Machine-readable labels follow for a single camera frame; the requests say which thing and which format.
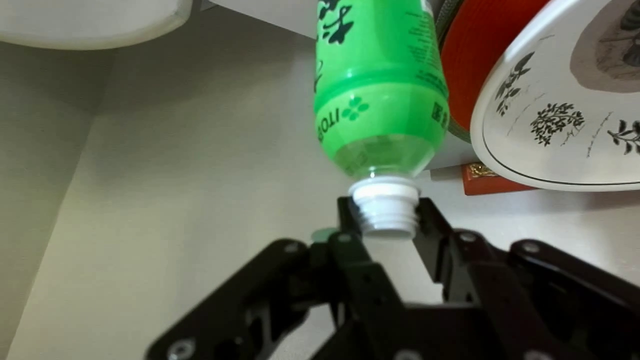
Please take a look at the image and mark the small red packet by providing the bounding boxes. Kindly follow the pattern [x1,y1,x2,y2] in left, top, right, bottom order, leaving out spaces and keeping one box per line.
[460,160,535,198]

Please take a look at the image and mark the plain white dish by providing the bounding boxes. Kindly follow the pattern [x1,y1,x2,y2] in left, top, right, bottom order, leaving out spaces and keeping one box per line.
[0,0,196,53]

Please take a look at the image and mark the white plate with black pattern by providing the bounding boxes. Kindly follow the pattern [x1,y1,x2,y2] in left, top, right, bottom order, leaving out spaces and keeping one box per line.
[468,0,640,195]

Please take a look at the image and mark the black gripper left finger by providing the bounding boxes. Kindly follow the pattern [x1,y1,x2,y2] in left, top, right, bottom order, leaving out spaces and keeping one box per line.
[143,195,410,360]

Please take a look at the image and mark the green plastic bottle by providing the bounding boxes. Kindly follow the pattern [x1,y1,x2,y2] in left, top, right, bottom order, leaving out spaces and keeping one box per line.
[310,0,451,241]

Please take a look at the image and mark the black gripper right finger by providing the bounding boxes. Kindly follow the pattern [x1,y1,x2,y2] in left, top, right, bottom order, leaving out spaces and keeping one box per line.
[408,196,640,360]

